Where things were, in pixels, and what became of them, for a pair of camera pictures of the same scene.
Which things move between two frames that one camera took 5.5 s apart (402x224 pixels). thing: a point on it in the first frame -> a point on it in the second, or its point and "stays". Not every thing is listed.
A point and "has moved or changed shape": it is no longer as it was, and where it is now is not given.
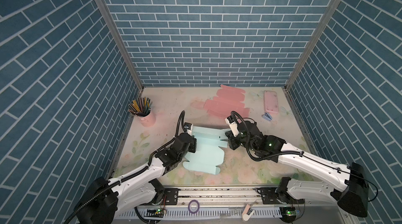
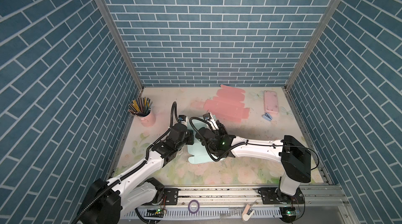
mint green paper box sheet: (208, 154) has moved or changed shape
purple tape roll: (189, 208) stays
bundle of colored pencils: (141, 106) stays
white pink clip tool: (245, 217) stays
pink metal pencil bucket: (148, 120) stays
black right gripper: (231, 138) -> (222, 130)
